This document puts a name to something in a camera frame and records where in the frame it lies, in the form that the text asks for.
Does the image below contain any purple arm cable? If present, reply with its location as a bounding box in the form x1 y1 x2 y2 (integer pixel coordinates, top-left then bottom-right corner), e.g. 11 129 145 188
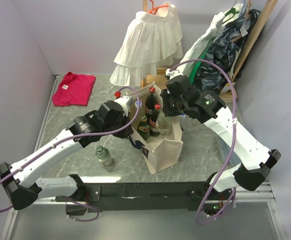
169 59 238 226
0 86 141 223

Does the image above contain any folded pink shirt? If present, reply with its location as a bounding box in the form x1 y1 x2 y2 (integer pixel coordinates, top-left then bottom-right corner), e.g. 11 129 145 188
52 72 96 107

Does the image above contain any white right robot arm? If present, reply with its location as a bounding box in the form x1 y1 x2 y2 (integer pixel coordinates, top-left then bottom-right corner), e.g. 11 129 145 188
160 74 282 199

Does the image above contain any white shirt on hanger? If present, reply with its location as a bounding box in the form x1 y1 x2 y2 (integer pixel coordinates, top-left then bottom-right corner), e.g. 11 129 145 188
179 11 226 76

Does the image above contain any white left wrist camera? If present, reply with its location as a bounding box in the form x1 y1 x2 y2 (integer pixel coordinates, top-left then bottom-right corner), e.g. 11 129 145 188
114 91 133 112

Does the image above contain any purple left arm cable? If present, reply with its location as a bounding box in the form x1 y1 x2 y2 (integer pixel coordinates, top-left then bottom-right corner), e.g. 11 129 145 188
0 86 141 223

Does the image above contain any clear glass bottle green cap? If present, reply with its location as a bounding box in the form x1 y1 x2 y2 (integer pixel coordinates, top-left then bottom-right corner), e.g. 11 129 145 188
156 111 174 134
95 145 113 168

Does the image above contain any wooden clothes rack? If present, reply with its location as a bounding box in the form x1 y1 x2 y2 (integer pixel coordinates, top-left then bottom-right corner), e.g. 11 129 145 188
140 0 278 103

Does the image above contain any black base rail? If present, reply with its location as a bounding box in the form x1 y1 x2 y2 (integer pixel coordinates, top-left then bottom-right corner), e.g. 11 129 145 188
55 181 236 216

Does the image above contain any green glass bottle labelled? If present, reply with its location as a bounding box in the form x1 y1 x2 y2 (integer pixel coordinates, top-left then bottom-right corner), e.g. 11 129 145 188
137 115 150 141

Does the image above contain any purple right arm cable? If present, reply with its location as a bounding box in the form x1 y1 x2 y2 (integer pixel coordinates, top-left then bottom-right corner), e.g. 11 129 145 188
169 59 238 226

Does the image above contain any small cola bottle red cap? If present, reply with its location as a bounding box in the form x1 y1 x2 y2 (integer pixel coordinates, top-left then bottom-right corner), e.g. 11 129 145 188
149 103 161 137

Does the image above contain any beige canvas tote bag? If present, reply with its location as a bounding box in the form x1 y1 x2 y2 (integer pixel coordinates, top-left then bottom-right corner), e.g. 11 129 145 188
127 92 183 175

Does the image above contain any large cola bottle red cap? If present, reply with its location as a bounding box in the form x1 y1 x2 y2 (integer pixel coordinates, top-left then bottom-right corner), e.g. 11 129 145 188
145 86 158 119

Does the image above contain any orange clothes hanger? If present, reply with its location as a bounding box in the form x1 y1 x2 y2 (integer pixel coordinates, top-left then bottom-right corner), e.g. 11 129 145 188
147 0 169 15

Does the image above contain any green garment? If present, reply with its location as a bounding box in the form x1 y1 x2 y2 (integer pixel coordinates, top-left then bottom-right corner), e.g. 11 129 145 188
189 50 207 84

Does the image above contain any white ruffled dress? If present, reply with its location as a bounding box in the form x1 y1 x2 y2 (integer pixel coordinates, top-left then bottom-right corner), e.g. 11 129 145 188
110 2 184 87

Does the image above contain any dark blue patterned garment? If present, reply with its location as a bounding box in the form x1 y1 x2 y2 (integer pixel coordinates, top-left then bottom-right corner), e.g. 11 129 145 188
193 9 261 92

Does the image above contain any green clothes hanger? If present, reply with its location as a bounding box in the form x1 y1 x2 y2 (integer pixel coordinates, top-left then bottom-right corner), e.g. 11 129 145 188
222 7 239 24

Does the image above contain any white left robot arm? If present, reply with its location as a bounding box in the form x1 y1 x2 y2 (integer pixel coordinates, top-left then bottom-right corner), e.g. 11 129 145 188
0 96 133 210

